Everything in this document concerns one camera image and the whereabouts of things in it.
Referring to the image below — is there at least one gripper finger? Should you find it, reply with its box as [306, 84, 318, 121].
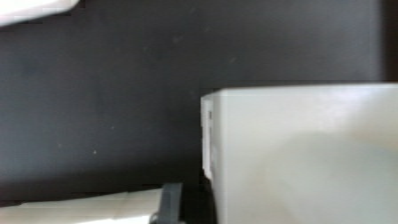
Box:
[149, 183, 185, 224]

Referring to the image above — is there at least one white chair seat part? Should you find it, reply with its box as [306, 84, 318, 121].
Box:
[201, 84, 398, 224]

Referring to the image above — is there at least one white chair backrest part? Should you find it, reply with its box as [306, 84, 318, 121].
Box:
[0, 0, 80, 27]

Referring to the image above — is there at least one white L-shaped border wall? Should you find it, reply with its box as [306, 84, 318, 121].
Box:
[0, 189, 162, 224]

